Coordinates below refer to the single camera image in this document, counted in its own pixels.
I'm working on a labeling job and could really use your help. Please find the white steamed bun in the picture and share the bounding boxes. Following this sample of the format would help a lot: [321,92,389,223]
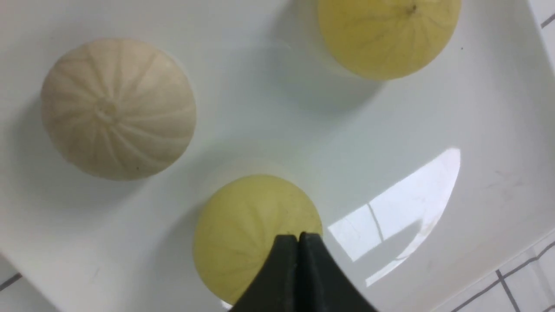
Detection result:
[40,38,197,181]

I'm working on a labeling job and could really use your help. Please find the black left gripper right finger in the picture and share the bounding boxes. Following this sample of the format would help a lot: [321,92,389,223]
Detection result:
[297,232,376,312]

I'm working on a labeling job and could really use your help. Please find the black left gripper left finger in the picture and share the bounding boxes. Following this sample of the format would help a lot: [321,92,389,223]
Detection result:
[231,235,298,312]

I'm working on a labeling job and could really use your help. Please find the yellow bun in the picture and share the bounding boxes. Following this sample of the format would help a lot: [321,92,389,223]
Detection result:
[317,0,462,81]
[193,174,323,306]

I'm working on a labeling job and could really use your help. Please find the white square plate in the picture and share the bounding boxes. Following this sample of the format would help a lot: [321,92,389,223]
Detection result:
[0,0,555,312]

